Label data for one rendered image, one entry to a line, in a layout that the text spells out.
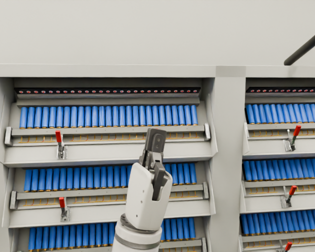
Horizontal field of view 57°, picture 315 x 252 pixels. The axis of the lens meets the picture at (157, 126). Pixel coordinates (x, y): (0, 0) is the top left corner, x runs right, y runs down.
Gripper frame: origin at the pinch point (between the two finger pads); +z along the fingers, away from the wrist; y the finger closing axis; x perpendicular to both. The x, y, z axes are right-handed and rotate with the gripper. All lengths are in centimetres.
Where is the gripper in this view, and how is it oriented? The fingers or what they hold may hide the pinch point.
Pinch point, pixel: (155, 139)
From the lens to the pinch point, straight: 52.8
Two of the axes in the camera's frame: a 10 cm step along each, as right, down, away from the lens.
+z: 1.8, -9.8, -0.4
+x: -9.2, -1.5, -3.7
